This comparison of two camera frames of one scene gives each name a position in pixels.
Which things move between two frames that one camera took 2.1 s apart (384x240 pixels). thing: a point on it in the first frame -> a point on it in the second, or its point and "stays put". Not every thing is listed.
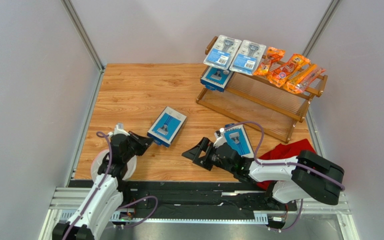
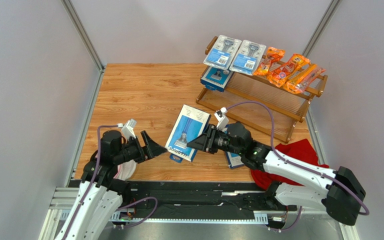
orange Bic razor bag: (271, 55) stays put
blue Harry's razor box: (167, 127) -> (190, 122)
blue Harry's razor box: (216, 79) stays put
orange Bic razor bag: (304, 79) stays put
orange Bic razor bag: (284, 72) stays put
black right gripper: (209, 156) -> (210, 139)
